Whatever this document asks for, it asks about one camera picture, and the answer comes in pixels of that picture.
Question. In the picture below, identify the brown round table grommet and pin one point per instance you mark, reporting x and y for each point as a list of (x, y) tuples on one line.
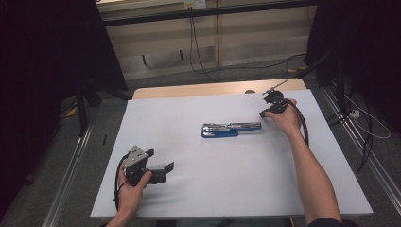
[(250, 91)]

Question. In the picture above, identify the white power strip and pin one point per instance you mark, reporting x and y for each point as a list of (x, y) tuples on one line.
[(354, 113)]

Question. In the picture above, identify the black metal stand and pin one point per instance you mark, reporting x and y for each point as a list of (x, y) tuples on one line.
[(82, 110), (340, 88)]

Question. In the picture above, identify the person's dark sleeve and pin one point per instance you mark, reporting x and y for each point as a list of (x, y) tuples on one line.
[(326, 223)]

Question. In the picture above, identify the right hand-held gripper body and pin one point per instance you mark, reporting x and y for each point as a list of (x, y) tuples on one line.
[(275, 101)]

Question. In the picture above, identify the white wall socket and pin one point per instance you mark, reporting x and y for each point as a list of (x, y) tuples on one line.
[(195, 4)]

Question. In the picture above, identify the beige cabinet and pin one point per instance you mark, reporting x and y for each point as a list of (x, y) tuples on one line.
[(258, 38)]

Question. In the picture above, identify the small black floor piece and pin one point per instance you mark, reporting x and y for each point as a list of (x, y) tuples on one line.
[(104, 139)]

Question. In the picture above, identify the person's right hand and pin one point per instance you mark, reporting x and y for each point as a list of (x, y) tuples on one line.
[(288, 121)]

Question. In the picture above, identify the aluminium floor rail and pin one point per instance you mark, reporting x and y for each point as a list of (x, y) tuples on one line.
[(362, 148), (67, 179)]

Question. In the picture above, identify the black horizontal bar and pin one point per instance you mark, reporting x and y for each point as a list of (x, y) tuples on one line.
[(252, 8)]

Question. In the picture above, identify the white table cover board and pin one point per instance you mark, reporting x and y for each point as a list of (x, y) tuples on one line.
[(220, 176)]

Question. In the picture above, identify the blue stapler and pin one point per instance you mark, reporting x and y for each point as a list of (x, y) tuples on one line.
[(220, 130)]

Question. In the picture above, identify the person's grey trousers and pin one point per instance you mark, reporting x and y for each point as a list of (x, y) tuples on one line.
[(230, 223)]

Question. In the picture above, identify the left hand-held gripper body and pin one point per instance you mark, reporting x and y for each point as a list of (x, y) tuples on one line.
[(137, 157)]

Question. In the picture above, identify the black curtain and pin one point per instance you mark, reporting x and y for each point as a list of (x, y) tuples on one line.
[(41, 63), (369, 41)]

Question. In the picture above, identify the wooden table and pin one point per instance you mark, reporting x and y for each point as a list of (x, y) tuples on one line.
[(195, 90)]

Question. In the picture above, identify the person's left hand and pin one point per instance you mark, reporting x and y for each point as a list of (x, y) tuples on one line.
[(130, 197)]

